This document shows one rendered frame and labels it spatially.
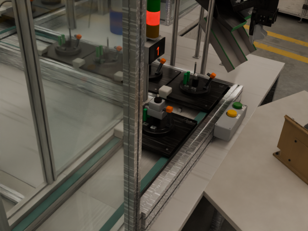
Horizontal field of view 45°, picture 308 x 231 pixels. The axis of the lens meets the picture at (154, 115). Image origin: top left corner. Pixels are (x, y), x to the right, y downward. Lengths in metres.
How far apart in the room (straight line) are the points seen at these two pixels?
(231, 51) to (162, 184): 0.92
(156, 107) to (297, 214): 0.61
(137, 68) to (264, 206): 0.81
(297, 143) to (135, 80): 0.88
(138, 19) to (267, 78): 1.53
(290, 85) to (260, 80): 1.90
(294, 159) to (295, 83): 2.58
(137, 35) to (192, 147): 0.77
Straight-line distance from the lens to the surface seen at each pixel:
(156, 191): 1.19
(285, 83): 3.99
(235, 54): 1.92
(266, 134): 1.67
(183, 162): 1.29
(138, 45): 0.67
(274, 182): 1.45
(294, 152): 1.48
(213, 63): 2.18
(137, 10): 0.64
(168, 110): 1.34
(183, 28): 2.63
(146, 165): 1.33
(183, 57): 2.22
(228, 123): 1.51
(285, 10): 5.77
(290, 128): 1.46
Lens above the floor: 1.82
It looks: 35 degrees down
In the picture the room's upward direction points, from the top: 3 degrees clockwise
